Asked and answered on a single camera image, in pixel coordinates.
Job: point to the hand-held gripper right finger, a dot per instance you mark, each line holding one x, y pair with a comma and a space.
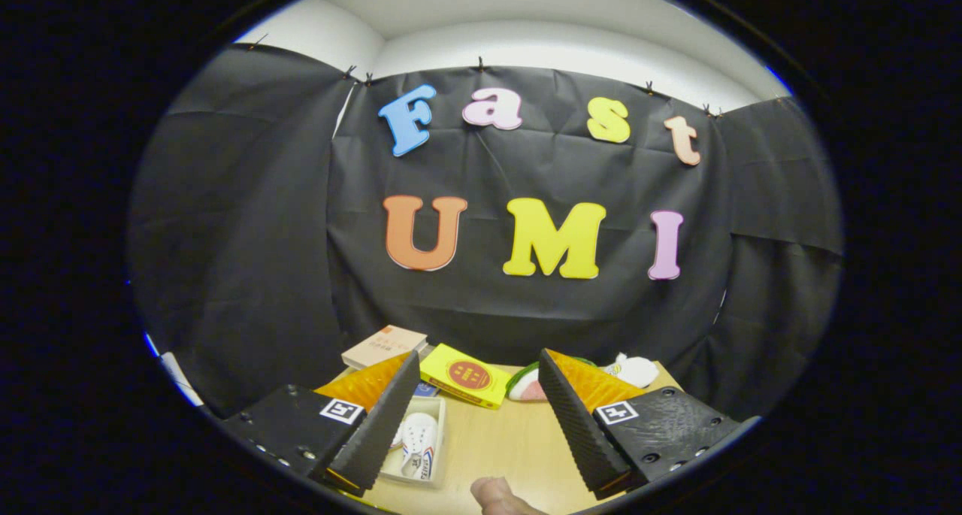
575, 425

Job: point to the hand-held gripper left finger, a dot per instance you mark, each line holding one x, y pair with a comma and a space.
383, 425

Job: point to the cream fabric storage box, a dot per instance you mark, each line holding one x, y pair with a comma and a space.
438, 455

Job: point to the blue book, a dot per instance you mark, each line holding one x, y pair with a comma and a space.
426, 389

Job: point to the watermelon slice plush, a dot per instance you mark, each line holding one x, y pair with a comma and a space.
526, 387

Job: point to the beige book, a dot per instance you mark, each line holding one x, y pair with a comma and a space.
383, 346

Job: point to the white plush toy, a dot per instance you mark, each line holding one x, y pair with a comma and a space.
635, 370

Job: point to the yellow book with red circle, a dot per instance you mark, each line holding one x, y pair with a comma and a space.
466, 376

